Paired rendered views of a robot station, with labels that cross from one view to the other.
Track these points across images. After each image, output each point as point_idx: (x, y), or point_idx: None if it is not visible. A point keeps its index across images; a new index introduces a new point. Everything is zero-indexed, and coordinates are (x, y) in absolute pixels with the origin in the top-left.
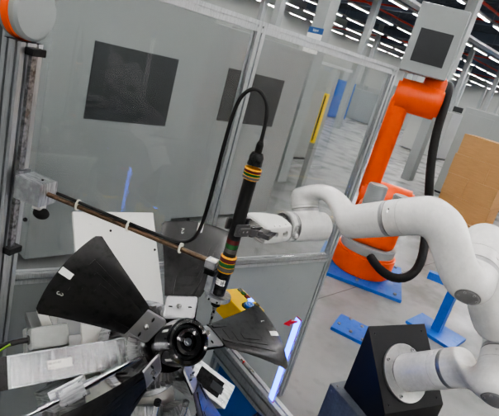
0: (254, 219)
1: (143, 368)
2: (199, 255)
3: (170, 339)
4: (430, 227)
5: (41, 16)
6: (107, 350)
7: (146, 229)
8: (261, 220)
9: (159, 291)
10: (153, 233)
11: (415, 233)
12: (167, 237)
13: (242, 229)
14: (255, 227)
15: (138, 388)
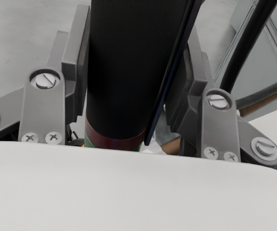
0: (158, 155)
1: (74, 133)
2: (180, 136)
3: (74, 142)
4: None
5: None
6: (143, 140)
7: None
8: (95, 183)
9: None
10: None
11: None
12: (258, 91)
13: (62, 33)
14: (30, 89)
15: (68, 142)
